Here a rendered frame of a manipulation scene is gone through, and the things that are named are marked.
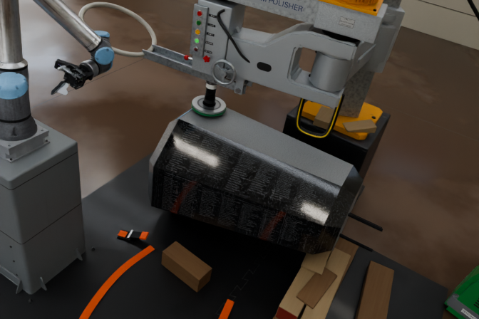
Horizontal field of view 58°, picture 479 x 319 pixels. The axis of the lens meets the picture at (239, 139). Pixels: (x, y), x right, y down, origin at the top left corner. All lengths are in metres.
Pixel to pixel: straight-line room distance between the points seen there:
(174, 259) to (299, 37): 1.47
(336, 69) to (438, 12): 6.08
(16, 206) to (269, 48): 1.45
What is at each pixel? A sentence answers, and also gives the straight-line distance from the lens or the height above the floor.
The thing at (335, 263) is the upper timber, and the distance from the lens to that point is 2.82.
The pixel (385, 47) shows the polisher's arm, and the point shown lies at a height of 1.34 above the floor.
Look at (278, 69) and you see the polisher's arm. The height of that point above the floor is 1.27.
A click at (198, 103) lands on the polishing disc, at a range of 2.70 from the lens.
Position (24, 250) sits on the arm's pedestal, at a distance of 2.50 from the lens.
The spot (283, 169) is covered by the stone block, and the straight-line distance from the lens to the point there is 2.42.
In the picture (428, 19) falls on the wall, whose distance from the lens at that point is 8.31.
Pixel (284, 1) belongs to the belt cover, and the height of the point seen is 1.62.
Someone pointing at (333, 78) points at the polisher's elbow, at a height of 1.31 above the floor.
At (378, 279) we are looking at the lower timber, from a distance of 3.02.
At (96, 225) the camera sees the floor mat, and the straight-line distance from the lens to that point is 3.05.
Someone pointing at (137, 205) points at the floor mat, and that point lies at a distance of 3.17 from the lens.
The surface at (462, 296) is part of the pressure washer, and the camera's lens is 3.09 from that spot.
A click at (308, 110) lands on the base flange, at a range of 3.03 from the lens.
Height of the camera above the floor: 2.23
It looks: 34 degrees down
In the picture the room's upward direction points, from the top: 11 degrees clockwise
